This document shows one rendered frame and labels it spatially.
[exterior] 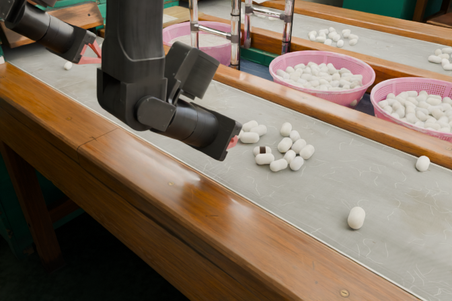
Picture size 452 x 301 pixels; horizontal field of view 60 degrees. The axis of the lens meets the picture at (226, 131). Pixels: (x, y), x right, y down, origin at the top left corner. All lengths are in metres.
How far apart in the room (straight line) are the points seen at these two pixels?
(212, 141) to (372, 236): 0.27
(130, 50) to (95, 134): 0.37
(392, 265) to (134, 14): 0.45
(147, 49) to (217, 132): 0.20
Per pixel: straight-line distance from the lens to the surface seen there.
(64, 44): 0.81
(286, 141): 0.75
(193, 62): 0.52
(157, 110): 0.48
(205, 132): 0.58
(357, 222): 0.61
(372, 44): 1.37
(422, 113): 0.97
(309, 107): 0.87
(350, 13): 1.62
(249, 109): 0.90
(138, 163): 0.69
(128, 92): 0.46
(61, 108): 0.92
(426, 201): 0.72
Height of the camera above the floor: 1.17
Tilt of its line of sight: 32 degrees down
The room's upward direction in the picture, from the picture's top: straight up
